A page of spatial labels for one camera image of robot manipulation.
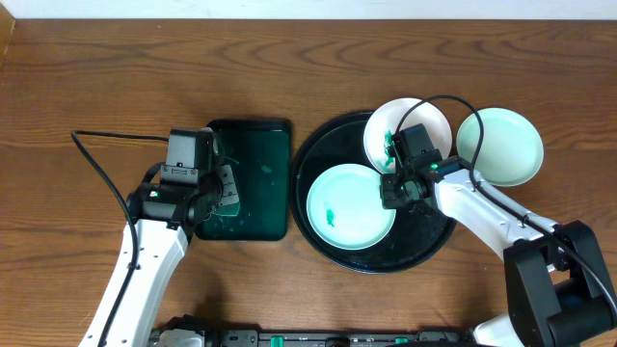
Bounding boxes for green scrubbing sponge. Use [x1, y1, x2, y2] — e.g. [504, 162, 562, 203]
[213, 202, 240, 217]

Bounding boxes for pale green plate front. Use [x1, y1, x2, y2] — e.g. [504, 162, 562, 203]
[307, 164, 396, 251]

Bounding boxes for pale green plate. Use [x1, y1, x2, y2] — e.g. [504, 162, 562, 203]
[307, 164, 396, 251]
[475, 107, 545, 187]

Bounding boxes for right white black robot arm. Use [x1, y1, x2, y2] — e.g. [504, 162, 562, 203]
[381, 157, 616, 346]

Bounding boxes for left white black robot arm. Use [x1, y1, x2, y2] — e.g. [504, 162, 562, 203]
[80, 164, 239, 346]

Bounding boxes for round black serving tray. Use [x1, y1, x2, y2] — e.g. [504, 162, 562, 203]
[289, 111, 456, 274]

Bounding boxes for black rectangular water tray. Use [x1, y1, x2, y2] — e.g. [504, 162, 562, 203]
[195, 120, 291, 241]

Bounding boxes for white plate green stain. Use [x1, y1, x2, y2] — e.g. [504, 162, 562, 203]
[363, 97, 452, 174]

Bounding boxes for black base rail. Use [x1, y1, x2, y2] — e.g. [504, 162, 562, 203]
[147, 329, 477, 347]

